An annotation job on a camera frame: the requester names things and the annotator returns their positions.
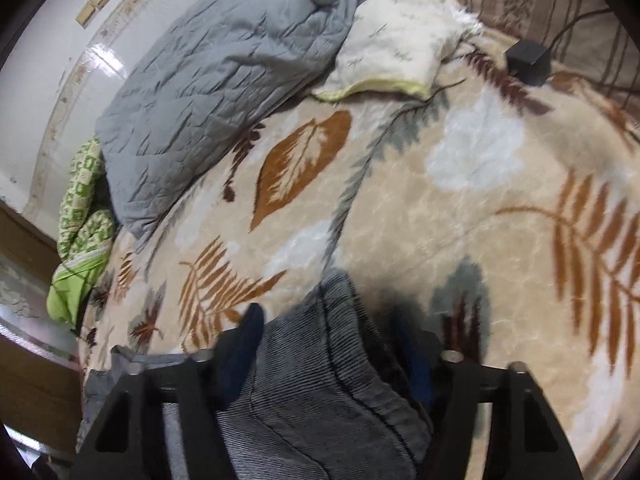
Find wooden wall hook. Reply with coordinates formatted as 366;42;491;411
75;0;118;26

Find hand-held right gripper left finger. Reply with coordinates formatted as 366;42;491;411
70;302;266;480

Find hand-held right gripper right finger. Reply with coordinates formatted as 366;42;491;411
385;305;586;480

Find beige leaf print blanket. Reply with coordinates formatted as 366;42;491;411
75;25;640;480

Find grey quilted pillow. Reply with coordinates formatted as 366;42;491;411
95;0;377;241

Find black box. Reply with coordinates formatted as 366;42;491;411
504;40;551;86

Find grey denim pants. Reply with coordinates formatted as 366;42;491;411
77;270;436;480

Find wooden bed frame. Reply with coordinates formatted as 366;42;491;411
0;200;83;461

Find cream fleece pillow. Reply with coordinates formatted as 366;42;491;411
312;0;483;103

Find green patterned quilt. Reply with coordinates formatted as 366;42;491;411
46;137;117;323

